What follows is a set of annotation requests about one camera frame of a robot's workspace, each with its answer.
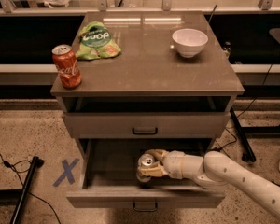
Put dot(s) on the grey drawer cabinet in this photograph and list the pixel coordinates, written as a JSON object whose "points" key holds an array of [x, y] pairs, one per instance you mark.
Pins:
{"points": [[149, 76]]}

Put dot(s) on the black stand leg left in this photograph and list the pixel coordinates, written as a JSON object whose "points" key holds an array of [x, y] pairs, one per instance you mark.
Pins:
{"points": [[34, 164]]}

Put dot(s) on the blue tape X mark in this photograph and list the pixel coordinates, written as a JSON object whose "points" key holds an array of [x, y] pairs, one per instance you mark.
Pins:
{"points": [[67, 172]]}

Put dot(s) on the open grey lower drawer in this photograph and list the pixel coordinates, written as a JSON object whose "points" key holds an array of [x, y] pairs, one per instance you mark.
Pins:
{"points": [[108, 178]]}

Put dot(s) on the white bowl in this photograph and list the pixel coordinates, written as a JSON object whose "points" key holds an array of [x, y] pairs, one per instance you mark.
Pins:
{"points": [[189, 42]]}

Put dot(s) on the black stand leg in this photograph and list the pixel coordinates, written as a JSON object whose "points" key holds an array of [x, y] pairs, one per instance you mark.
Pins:
{"points": [[248, 154], [34, 164]]}

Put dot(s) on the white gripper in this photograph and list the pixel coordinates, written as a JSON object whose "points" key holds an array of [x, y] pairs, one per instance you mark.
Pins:
{"points": [[174, 162]]}

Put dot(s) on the green 7up can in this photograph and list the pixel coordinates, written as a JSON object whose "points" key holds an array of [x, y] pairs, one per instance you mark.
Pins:
{"points": [[142, 163]]}

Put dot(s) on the black stand leg right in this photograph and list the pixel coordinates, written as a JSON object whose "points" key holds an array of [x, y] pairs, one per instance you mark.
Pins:
{"points": [[248, 154]]}

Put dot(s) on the green chip bag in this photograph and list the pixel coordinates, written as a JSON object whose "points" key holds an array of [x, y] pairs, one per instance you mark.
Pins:
{"points": [[95, 42]]}

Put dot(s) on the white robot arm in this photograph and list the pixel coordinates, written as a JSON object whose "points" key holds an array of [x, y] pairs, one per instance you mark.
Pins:
{"points": [[211, 171]]}

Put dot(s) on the red Coca-Cola can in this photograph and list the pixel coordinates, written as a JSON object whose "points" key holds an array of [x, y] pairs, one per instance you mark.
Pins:
{"points": [[66, 63]]}

